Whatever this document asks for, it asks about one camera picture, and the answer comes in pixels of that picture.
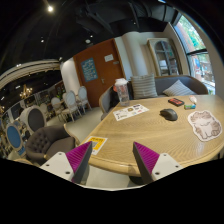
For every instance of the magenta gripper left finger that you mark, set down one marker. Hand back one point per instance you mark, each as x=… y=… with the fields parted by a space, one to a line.
x=70 y=166

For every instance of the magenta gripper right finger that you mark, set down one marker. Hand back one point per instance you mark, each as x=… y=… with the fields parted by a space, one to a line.
x=153 y=166

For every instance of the dark grey computer mouse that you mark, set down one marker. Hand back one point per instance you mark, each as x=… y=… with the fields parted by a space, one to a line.
x=169 y=114

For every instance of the cat shaped mouse pad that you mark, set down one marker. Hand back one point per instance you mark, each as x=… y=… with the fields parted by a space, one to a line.
x=205 y=126

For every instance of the yellow and white sign card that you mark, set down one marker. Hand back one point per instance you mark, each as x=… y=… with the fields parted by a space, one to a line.
x=97 y=143

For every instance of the dark grey tufted armchair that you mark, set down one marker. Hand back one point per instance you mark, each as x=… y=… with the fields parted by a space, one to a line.
x=47 y=141

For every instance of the white dining chair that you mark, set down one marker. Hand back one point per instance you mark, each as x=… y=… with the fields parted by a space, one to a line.
x=70 y=101
x=83 y=99

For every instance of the white sticker sheet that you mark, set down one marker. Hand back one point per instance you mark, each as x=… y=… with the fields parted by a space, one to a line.
x=129 y=112

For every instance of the grey backed white chair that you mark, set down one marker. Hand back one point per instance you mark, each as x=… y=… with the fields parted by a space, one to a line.
x=33 y=118

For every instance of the blue backed white chair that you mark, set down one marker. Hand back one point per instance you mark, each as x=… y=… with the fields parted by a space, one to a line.
x=15 y=140

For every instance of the red and black small case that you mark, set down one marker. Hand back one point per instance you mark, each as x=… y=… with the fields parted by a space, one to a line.
x=176 y=102

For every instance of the small green eraser box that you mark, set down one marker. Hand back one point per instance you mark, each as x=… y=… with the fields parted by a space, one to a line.
x=187 y=107

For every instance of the white dining chair far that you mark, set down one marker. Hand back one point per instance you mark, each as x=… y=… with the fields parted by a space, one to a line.
x=83 y=99

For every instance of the grey chair behind table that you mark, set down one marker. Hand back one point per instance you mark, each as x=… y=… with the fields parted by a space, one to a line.
x=108 y=100

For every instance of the small white pink object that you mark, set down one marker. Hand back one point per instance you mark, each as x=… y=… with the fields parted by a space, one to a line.
x=193 y=99

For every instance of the striped grey cushion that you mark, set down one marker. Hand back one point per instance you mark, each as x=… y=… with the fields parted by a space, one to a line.
x=144 y=86

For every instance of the striped white cushion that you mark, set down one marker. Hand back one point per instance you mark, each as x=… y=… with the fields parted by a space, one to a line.
x=178 y=89

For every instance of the clear plastic cup with lid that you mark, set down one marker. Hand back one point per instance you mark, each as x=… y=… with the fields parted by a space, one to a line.
x=122 y=91

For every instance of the gold chandelier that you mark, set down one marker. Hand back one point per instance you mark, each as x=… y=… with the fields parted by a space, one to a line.
x=26 y=92

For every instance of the grey sofa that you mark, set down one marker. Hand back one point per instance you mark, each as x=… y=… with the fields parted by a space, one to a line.
x=165 y=82

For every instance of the blue poster on door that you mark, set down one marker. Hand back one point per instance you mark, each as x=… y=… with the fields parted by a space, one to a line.
x=89 y=70

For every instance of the brown wooden door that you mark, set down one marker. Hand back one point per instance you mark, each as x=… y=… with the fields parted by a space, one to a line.
x=108 y=67

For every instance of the white glass display cabinet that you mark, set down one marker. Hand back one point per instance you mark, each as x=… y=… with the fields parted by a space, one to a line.
x=165 y=56

